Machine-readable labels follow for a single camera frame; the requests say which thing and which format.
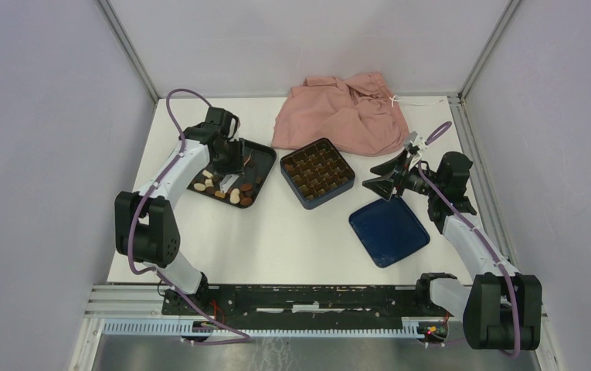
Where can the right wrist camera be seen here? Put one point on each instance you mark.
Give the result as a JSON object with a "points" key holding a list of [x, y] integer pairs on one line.
{"points": [[414, 143]]}

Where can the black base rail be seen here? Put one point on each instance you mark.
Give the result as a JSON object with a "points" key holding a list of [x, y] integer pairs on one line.
{"points": [[316, 307]]}

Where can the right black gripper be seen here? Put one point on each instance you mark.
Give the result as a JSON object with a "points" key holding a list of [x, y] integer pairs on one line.
{"points": [[382, 186]]}

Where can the black chocolate tray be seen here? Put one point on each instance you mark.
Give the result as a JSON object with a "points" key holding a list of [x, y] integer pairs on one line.
{"points": [[207, 182]]}

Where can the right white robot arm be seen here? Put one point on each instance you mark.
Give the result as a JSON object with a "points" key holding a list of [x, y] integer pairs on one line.
{"points": [[502, 309]]}

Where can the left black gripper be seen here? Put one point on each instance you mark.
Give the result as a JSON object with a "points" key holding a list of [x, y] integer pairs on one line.
{"points": [[236, 167]]}

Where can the blue box lid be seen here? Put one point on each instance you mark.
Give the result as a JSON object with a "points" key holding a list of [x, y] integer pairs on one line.
{"points": [[389, 231]]}

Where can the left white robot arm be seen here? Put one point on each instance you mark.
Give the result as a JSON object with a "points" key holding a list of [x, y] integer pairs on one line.
{"points": [[146, 228]]}

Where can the silver metal tongs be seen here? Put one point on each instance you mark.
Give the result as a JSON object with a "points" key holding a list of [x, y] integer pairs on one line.
{"points": [[239, 180]]}

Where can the blue chocolate box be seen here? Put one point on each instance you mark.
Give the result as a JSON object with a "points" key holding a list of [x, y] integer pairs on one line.
{"points": [[317, 173]]}

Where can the pink cloth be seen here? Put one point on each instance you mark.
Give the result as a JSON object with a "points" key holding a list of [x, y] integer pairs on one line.
{"points": [[356, 114]]}

